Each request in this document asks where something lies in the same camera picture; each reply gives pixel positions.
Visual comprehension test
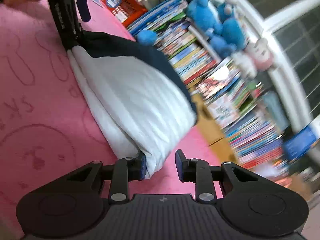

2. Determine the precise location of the white and navy jacket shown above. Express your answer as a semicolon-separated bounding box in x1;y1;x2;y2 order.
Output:
67;31;197;178

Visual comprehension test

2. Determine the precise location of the wooden storage box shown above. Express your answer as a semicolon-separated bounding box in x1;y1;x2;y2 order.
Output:
191;94;238;164

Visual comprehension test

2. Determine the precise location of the red plastic basket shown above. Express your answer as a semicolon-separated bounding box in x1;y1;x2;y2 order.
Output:
101;0;147;27

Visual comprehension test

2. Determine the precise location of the row of colourful books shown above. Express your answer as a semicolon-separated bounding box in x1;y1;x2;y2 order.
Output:
128;0;289;177

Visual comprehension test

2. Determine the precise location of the small blue plush ball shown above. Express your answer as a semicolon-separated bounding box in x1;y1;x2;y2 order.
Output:
136;30;157;46

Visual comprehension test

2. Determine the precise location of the pink rabbit-pattern blanket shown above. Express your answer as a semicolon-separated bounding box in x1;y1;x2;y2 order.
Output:
0;0;226;240

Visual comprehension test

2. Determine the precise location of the pink and white plush toy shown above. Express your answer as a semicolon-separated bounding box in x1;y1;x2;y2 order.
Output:
232;38;274;79

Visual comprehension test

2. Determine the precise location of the blue plush toy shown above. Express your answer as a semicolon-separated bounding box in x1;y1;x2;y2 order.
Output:
186;0;246;59

